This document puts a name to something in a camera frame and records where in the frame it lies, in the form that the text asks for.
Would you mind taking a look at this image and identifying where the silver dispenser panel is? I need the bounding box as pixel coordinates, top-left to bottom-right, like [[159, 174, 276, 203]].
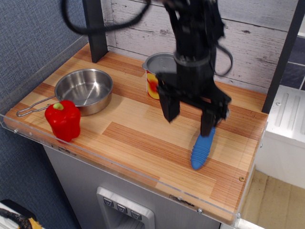
[[96, 187, 155, 229]]

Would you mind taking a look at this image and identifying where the dark grey left post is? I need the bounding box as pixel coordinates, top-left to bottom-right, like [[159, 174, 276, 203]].
[[82, 0, 110, 63]]

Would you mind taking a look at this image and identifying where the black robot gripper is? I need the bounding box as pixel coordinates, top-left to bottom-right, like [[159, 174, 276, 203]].
[[156, 62, 231, 136]]

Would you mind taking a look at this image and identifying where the red toy bell pepper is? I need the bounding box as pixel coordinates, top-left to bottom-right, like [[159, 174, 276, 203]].
[[45, 100, 81, 142]]

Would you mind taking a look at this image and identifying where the yellow object at corner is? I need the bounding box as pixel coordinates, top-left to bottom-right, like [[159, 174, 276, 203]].
[[19, 218, 43, 229]]

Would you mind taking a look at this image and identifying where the sliced peaches can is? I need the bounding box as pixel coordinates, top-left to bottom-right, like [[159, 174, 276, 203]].
[[142, 52, 176, 100]]

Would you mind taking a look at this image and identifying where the stainless steel pot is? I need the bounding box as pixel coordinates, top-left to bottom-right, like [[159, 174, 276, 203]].
[[16, 69, 113, 117]]

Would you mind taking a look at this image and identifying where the grey toy fridge cabinet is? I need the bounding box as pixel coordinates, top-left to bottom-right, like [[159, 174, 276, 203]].
[[44, 146, 221, 229]]

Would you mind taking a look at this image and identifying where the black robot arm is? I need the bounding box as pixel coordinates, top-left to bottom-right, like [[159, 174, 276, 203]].
[[156, 0, 231, 136]]

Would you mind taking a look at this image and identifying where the dark grey post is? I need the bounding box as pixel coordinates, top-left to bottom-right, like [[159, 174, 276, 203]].
[[262, 0, 305, 114], [82, 0, 110, 63]]

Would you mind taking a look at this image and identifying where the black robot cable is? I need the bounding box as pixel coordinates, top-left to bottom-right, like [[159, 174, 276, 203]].
[[62, 0, 234, 78]]

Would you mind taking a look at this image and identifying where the dark grey right post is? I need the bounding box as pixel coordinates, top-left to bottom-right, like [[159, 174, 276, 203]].
[[262, 0, 305, 114]]

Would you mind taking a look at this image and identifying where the blue handled metal fork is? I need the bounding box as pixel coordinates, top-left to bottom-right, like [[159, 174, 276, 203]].
[[190, 121, 221, 170]]

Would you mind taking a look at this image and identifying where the white toy sink unit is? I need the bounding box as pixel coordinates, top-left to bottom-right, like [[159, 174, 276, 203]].
[[254, 85, 305, 188]]

